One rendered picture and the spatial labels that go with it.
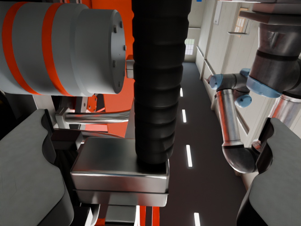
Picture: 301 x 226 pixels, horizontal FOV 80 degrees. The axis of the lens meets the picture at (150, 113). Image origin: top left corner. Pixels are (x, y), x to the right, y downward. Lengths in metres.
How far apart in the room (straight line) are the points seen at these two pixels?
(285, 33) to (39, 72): 0.59
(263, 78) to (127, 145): 0.57
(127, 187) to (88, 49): 0.17
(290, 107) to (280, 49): 0.26
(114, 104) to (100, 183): 0.77
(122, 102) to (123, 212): 0.75
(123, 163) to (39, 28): 0.20
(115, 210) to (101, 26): 0.22
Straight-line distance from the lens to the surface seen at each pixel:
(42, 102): 0.40
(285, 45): 0.66
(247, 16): 0.69
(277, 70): 0.69
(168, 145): 0.16
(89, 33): 0.26
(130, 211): 0.21
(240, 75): 1.01
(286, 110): 0.85
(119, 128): 1.01
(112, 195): 0.19
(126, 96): 0.90
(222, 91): 0.94
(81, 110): 0.55
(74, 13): 0.29
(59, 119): 0.43
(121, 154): 0.18
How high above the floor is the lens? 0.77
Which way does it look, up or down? 33 degrees up
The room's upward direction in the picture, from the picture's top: 178 degrees counter-clockwise
